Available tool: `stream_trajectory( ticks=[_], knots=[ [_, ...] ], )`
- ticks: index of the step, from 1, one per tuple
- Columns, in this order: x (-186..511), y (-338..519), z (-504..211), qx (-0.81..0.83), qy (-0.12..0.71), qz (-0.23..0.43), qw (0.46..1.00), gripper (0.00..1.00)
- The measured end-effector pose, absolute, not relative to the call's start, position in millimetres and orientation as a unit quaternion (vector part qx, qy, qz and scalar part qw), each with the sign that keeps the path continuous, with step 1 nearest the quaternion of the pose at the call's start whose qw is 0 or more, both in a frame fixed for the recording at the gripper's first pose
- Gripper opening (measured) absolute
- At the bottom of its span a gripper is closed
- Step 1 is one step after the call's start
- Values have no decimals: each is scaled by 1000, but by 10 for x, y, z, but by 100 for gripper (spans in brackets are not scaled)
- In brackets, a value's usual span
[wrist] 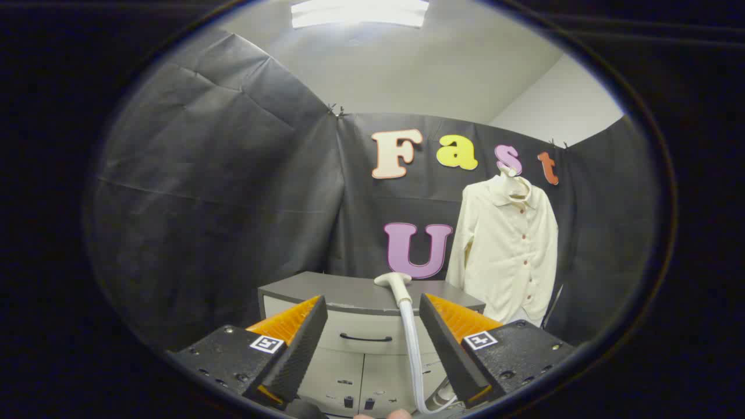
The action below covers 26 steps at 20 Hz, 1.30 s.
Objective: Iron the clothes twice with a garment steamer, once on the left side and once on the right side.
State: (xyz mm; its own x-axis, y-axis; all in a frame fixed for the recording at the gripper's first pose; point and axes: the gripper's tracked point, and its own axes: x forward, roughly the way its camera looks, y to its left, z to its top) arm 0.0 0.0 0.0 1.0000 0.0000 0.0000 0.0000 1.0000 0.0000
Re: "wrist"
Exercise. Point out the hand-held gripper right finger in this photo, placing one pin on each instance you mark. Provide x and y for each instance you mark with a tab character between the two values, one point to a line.
448	343

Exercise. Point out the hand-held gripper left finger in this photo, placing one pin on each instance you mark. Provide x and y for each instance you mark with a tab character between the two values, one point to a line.
302	343

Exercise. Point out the white garment steamer head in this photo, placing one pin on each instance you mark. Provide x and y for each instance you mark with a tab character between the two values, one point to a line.
396	282

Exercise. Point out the cream button-up shirt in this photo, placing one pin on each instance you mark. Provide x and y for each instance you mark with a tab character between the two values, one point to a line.
506	250

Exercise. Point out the white clothes hanger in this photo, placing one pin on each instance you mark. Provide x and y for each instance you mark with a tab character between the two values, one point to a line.
512	183

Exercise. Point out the grey-topped white cabinet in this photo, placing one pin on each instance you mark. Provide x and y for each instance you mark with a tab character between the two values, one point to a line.
349	294

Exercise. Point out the black backdrop cloth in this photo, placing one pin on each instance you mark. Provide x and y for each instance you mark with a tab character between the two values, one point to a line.
233	203

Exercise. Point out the ceiling light panel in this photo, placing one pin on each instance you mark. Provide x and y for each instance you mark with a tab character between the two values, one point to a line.
361	13

